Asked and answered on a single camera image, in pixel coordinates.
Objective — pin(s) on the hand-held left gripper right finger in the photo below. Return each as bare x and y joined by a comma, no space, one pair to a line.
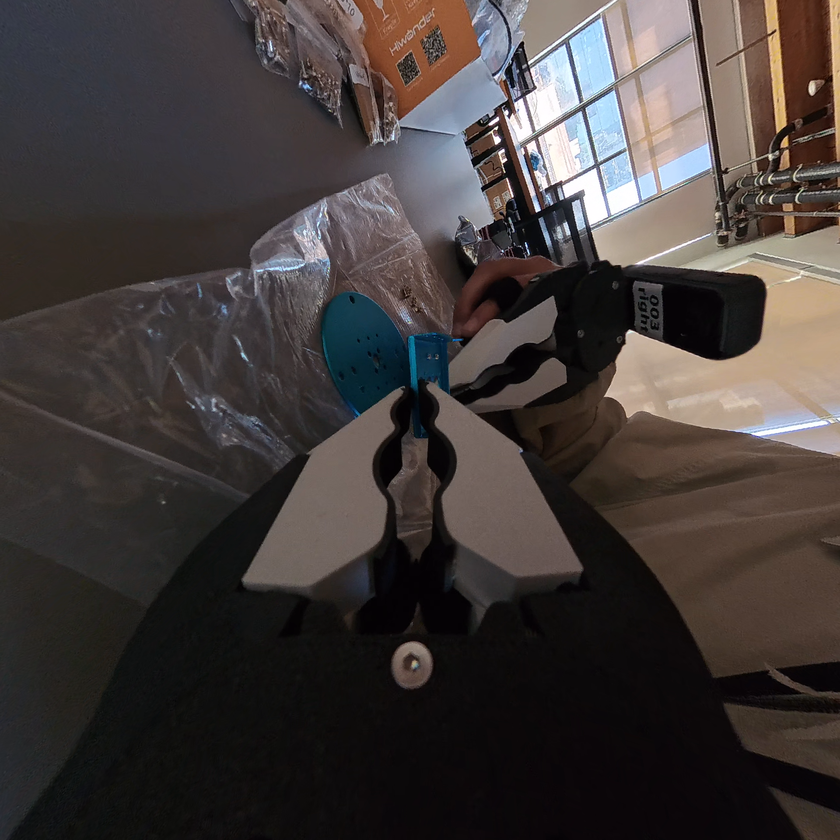
512,525

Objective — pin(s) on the person's right hand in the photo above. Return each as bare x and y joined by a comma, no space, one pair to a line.
485,282

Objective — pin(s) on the blue U-shaped metal bracket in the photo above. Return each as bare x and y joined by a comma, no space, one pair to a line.
420,367

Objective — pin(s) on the bubble wrap pouch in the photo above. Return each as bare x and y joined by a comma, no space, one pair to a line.
499,26

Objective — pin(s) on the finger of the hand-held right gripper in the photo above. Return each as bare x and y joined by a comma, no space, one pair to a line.
518,331
531,390

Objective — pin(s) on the white ceiling sensor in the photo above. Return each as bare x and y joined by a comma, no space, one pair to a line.
816,85

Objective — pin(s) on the grey desk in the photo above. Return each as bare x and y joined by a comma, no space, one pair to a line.
131,131

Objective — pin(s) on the large grid window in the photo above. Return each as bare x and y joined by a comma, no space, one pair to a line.
643,98

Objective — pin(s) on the orange cardboard box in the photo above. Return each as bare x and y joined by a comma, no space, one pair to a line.
466,39

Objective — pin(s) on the wooden ceiling beam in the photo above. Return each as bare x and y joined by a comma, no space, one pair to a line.
787,197

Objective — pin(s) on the metal conduit pole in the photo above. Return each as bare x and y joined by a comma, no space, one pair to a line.
709,98

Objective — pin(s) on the cluster of small brass screws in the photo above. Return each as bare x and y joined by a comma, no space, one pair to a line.
412,296

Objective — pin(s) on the black insulated pipe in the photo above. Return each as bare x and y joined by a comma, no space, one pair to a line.
787,197
787,176

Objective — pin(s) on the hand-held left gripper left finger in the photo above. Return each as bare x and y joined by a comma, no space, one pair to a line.
315,525

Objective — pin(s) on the black mesh cart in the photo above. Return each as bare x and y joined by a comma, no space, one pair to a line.
564,226

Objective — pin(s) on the curved black pipe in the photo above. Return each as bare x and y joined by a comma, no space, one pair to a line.
778,144

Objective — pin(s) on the large clear plastic bag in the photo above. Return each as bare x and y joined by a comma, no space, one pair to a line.
98,394

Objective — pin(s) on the pile of clear screw bags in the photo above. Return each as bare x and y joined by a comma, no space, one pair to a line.
315,65

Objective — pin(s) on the wooden shelf with boxes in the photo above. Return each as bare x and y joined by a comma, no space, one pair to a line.
492,170

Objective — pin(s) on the crumpled silver foil bag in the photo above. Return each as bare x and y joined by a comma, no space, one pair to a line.
472,239

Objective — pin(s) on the blue round metal plate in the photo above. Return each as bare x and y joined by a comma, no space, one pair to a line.
348,354

